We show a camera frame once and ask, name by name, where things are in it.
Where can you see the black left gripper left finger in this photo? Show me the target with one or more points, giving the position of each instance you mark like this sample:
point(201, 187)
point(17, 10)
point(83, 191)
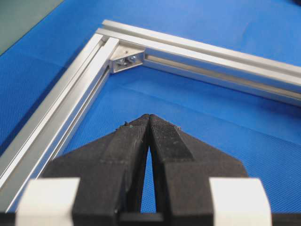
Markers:
point(111, 172)

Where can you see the aluminium extrusion frame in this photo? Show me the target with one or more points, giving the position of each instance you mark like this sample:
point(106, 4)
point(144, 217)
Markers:
point(118, 47)

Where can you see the blue table cloth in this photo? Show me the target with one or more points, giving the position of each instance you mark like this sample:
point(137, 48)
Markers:
point(264, 134)

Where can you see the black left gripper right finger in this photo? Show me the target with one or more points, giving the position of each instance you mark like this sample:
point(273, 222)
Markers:
point(182, 166)

